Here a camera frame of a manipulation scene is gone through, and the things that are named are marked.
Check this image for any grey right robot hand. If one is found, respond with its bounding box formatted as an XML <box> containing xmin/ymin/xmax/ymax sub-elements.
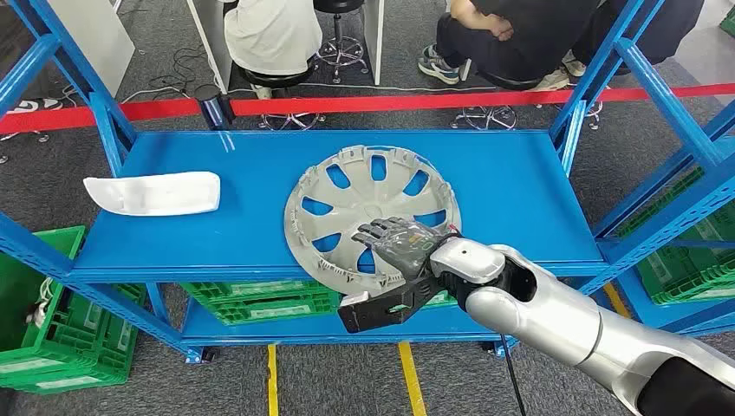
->
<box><xmin>351</xmin><ymin>216</ymin><xmax>462</xmax><ymax>283</ymax></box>

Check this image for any silver wheel hubcap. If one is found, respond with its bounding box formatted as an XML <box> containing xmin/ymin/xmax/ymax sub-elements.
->
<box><xmin>283</xmin><ymin>144</ymin><xmax>464</xmax><ymax>296</ymax></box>

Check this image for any blue metal shelf rack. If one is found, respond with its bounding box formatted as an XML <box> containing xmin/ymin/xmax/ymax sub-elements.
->
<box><xmin>0</xmin><ymin>0</ymin><xmax>735</xmax><ymax>366</ymax></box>

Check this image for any white plastic trim part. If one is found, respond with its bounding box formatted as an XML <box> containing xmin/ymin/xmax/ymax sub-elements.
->
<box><xmin>82</xmin><ymin>171</ymin><xmax>222</xmax><ymax>218</ymax></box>

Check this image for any red barrier belt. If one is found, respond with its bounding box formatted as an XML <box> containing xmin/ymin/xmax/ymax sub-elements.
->
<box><xmin>228</xmin><ymin>82</ymin><xmax>735</xmax><ymax>118</ymax></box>
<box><xmin>0</xmin><ymin>97</ymin><xmax>203</xmax><ymax>137</ymax></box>

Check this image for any black stool chrome base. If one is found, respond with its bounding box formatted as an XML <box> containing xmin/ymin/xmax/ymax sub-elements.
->
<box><xmin>450</xmin><ymin>68</ymin><xmax>543</xmax><ymax>132</ymax></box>
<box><xmin>239</xmin><ymin>55</ymin><xmax>328</xmax><ymax>132</ymax></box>
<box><xmin>312</xmin><ymin>0</ymin><xmax>370</xmax><ymax>86</ymax></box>

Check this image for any white desk side panel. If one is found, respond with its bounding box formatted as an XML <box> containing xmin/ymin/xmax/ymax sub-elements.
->
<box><xmin>362</xmin><ymin>0</ymin><xmax>385</xmax><ymax>86</ymax></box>
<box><xmin>185</xmin><ymin>0</ymin><xmax>234</xmax><ymax>94</ymax></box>

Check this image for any yellow floor tape line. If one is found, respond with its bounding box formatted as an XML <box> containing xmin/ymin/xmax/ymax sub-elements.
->
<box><xmin>602</xmin><ymin>283</ymin><xmax>633</xmax><ymax>320</ymax></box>

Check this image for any person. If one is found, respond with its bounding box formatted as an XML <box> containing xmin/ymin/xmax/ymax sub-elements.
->
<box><xmin>222</xmin><ymin>0</ymin><xmax>324</xmax><ymax>100</ymax></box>
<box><xmin>418</xmin><ymin>0</ymin><xmax>706</xmax><ymax>93</ymax></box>
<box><xmin>6</xmin><ymin>98</ymin><xmax>63</xmax><ymax>114</ymax></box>

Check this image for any open green plastic crate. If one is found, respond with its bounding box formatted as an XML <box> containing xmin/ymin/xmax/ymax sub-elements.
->
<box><xmin>0</xmin><ymin>225</ymin><xmax>147</xmax><ymax>374</ymax></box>

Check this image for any white board panel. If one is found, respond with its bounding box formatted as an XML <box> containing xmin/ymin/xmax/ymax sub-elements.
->
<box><xmin>45</xmin><ymin>0</ymin><xmax>136</xmax><ymax>98</ymax></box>

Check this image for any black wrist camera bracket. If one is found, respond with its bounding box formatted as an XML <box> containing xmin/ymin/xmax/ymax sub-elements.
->
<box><xmin>336</xmin><ymin>270</ymin><xmax>460</xmax><ymax>335</ymax></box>

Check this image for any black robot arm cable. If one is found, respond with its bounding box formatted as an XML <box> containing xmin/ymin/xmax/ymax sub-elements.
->
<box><xmin>498</xmin><ymin>335</ymin><xmax>528</xmax><ymax>416</ymax></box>

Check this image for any black barrier post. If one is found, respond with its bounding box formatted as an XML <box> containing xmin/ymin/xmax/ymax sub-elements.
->
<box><xmin>193</xmin><ymin>84</ymin><xmax>237</xmax><ymax>132</ymax></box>

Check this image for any white coiled cable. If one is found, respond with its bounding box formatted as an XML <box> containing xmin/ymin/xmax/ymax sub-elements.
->
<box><xmin>25</xmin><ymin>278</ymin><xmax>55</xmax><ymax>329</ymax></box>

